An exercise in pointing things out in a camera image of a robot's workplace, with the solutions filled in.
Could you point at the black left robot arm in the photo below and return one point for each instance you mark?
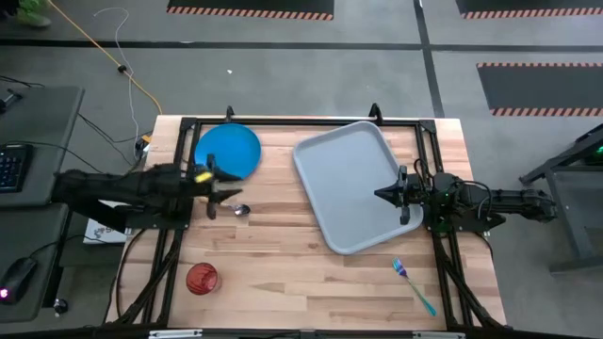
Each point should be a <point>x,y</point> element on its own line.
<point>118,188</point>

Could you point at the silver metal bracket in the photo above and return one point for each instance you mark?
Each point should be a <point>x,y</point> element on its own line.
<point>174,334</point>

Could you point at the black keyboard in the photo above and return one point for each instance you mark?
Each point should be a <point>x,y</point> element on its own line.
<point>14,167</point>

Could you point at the silver metal spoon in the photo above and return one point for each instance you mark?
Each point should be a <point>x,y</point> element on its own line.
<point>242,210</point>

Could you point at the black hazard-striped floor mat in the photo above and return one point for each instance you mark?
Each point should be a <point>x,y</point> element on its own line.
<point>249,5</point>
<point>542,87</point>
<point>532,4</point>

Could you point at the grey desk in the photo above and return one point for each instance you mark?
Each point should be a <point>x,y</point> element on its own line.
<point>42,122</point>

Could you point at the red translucent cup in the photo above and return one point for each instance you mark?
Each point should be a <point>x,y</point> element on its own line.
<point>202,279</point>

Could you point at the person's shoe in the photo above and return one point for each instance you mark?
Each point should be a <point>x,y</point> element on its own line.
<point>33,11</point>

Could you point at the blue round plate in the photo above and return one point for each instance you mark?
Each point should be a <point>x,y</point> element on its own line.
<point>233,146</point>

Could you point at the black aluminium table frame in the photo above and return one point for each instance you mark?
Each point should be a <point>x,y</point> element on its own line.
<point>282,122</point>

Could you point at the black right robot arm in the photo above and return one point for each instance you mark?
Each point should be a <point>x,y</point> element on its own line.
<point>509,202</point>

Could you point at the iridescent metal fork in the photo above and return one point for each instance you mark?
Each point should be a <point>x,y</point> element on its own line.
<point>400,269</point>

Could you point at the grey plastic tray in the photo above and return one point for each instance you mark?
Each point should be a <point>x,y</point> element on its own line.
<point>348,188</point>

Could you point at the white printed box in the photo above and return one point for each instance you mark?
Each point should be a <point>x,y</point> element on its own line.
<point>101,233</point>

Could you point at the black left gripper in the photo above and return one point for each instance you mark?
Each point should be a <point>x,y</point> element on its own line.
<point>198,189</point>

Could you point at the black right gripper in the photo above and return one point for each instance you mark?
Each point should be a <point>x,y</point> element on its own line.
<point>414,193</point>

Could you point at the black metal side table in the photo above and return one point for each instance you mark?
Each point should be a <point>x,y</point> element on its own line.
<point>572,212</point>

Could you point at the black caster wheel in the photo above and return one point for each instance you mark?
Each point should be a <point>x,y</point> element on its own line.
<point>60,307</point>

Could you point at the black power connector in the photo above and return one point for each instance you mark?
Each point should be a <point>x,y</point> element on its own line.
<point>141,146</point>

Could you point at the black computer mouse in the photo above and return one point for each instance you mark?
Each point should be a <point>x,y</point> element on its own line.
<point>16,280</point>

